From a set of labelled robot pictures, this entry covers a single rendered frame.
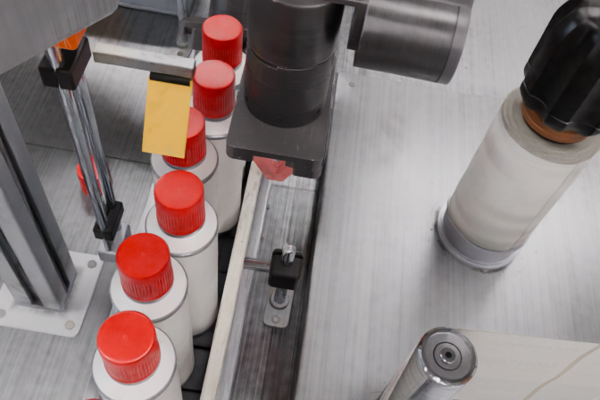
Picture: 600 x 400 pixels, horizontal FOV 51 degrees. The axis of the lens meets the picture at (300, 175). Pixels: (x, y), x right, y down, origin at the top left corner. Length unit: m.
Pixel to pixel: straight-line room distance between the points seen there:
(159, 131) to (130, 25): 0.48
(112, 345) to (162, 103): 0.16
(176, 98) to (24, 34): 0.24
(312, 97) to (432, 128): 0.37
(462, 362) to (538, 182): 0.19
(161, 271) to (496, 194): 0.31
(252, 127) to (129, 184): 0.34
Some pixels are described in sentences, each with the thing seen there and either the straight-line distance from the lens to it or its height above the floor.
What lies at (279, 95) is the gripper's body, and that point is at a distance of 0.41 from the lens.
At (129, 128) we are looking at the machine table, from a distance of 0.79.
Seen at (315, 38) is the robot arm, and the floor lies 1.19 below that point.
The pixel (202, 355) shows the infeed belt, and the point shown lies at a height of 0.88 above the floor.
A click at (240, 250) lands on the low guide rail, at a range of 0.60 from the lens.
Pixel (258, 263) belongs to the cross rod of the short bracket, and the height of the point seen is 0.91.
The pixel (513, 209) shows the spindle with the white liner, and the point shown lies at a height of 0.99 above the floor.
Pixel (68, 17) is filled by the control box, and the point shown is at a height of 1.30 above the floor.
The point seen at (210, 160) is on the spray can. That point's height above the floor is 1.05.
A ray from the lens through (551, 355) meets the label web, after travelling 0.49.
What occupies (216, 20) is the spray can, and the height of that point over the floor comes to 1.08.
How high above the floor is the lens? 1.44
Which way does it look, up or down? 55 degrees down
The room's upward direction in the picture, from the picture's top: 11 degrees clockwise
